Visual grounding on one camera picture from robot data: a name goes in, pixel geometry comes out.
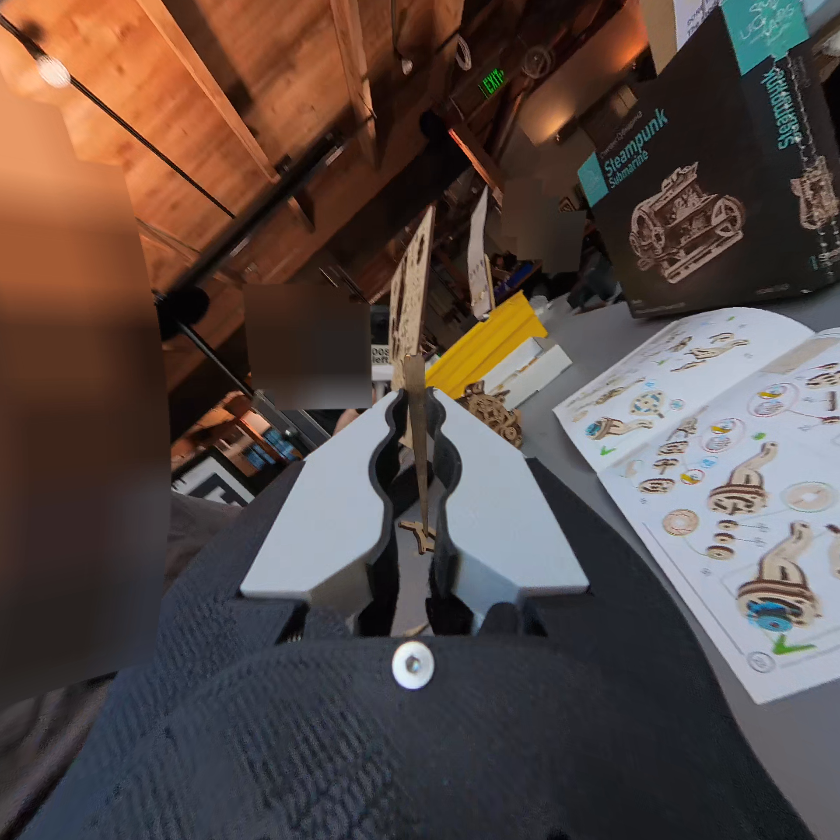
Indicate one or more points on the small wooden model part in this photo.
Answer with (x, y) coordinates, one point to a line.
(415, 535)

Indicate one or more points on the white cardboard box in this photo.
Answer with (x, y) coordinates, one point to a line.
(538, 367)

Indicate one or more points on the open instruction booklet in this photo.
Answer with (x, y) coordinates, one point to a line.
(709, 472)

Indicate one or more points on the assembled wooden model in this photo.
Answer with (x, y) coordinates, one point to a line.
(492, 413)

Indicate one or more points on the black model kit box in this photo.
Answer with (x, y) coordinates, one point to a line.
(689, 197)

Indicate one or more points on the person's grey clothing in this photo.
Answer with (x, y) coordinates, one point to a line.
(52, 774)

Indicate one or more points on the green exit sign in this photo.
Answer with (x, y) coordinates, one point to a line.
(492, 83)

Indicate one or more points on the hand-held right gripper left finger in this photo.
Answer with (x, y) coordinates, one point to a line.
(321, 525)

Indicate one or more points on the round ceiling light bulb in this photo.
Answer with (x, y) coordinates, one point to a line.
(52, 71)

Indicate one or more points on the black and white sign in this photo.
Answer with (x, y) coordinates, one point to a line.
(210, 482)

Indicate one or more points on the wooden parts sheet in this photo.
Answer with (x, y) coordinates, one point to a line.
(413, 282)

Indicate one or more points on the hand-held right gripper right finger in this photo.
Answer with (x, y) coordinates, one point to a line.
(512, 531)

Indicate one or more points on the white instruction poster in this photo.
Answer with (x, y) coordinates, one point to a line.
(695, 16)

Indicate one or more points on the yellow plastic bin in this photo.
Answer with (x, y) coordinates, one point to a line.
(485, 341)

